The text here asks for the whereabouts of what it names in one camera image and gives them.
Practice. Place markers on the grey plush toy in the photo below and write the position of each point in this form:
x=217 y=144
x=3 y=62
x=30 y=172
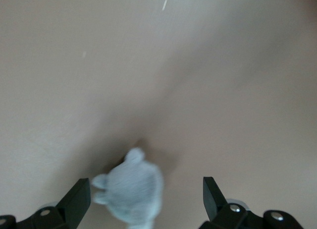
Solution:
x=133 y=189

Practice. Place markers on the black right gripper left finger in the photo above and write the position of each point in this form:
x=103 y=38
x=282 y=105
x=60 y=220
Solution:
x=62 y=216

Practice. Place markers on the brown table cover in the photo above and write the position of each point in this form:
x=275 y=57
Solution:
x=198 y=77

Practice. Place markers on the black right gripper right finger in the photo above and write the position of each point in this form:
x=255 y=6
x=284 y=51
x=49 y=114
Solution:
x=227 y=217

